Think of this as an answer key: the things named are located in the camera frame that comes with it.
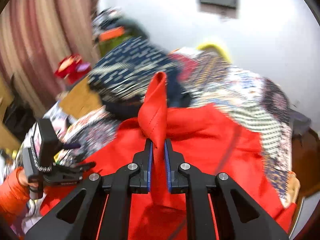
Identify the red zip jacket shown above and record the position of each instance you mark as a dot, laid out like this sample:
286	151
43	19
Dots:
207	138

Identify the navy patterned folded clothes pile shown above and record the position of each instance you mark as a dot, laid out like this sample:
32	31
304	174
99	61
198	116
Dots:
122	76

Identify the person's left hand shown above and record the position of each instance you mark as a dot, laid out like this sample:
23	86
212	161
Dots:
23	179

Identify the orange sleeve forearm left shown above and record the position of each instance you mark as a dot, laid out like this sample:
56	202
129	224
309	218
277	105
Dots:
13	197

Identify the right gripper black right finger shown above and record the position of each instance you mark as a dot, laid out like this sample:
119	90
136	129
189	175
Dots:
217	207

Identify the patchwork patterned bed sheet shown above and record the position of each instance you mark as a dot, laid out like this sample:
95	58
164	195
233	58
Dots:
249	99

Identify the orange box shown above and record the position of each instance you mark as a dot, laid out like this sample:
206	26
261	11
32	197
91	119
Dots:
112	33

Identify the dark grey backpack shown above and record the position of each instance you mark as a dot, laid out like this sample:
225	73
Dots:
299	123

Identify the green patterned storage box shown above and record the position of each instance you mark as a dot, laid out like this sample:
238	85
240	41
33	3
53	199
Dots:
108	45

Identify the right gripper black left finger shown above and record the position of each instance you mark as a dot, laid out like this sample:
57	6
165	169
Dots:
99	207

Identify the yellow chair back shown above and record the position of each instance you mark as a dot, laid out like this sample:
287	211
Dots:
214	47

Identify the red plush toy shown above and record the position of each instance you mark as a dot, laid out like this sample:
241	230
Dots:
72	68

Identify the striped brown curtain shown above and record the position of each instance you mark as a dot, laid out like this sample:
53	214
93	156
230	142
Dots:
35	36

